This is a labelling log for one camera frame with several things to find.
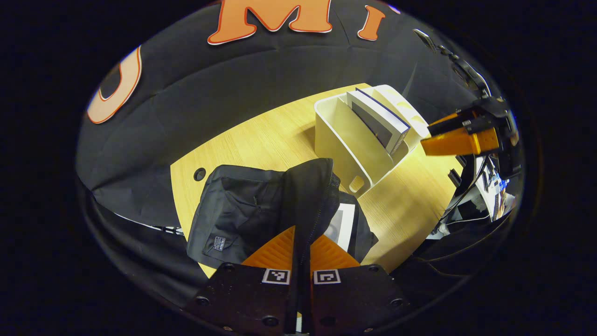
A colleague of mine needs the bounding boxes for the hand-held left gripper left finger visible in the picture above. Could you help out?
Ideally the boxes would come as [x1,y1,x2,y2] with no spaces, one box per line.
[184,225,299,335]

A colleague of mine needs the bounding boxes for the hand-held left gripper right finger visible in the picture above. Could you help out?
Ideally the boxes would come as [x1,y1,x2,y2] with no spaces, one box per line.
[302,233,414,335]

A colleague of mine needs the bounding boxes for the blue cover book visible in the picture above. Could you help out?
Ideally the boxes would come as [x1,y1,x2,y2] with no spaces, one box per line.
[346,87,411,156]

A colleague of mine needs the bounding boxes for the white portrait cover book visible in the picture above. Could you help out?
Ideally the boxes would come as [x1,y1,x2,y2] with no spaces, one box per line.
[324,203,356,253]

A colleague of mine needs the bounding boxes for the black schoolbag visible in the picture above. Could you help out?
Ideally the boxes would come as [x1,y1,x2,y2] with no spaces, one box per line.
[186,157,380,281]

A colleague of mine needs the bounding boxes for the white plastic bookshelf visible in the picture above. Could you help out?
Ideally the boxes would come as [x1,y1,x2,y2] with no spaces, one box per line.
[313,84,430,196]

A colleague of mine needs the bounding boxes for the cluttered white side table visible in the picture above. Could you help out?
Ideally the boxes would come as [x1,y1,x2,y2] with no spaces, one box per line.
[438,156,519,240]

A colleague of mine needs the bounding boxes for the grey metal stand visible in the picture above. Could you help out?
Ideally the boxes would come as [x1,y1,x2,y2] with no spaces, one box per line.
[413,28,491,97]

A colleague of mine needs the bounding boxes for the black backdrop cloth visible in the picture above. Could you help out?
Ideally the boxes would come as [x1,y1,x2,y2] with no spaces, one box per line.
[76,0,491,300]

